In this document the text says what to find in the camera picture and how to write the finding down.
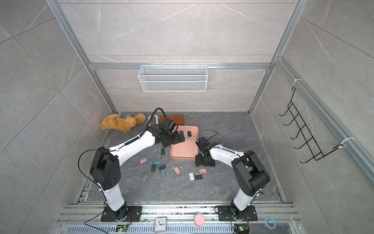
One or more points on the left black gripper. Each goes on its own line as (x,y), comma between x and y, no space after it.
(178,139)

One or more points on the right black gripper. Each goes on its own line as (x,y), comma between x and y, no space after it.
(199,162)

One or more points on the pink storage tray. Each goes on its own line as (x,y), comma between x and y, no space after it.
(188,149)

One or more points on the white eraser front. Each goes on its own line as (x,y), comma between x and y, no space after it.
(191,176)

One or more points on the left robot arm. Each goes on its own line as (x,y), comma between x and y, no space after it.
(105,168)

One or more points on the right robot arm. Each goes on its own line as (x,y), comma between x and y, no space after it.
(249,171)

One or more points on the black eraser pile right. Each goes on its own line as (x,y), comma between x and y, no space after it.
(162,167)

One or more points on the teal eraser pile bottom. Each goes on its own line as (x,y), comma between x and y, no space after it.
(163,173)

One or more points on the white digital clock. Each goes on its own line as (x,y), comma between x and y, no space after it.
(154,120)

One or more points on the brown leather case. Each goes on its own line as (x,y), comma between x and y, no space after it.
(172,120)

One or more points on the brown teddy bear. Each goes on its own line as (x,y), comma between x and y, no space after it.
(125,124)

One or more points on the pink round cap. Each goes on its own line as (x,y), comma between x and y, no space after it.
(199,220)

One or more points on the small analog clock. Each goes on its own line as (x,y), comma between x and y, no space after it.
(160,224)

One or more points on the blue tape roll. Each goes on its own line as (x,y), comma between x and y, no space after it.
(270,223)

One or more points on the white wire mesh basket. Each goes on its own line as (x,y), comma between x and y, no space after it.
(173,78)

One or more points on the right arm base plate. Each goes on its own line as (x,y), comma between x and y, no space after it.
(229,213)

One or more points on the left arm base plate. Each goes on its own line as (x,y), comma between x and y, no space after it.
(122,215)

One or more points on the black wire hook rack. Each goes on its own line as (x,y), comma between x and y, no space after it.
(304,132)

